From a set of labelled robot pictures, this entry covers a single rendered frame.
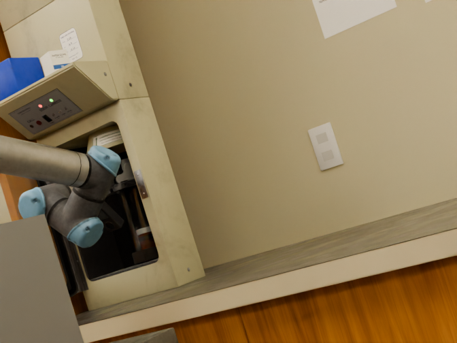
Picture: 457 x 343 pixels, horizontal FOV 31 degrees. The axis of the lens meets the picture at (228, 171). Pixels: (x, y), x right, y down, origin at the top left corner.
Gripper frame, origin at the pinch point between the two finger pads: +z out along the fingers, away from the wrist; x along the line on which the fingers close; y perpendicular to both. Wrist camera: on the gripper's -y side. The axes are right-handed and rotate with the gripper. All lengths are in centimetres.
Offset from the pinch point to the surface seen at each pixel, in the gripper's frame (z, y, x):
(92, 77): -16.0, 25.8, -14.2
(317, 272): -42, -28, -70
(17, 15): -8, 52, 11
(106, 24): -4.6, 38.8, -14.3
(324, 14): 34, 24, -52
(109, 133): -5.9, 13.7, -4.2
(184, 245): -4.7, -18.8, -13.7
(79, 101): -14.3, 22.7, -6.4
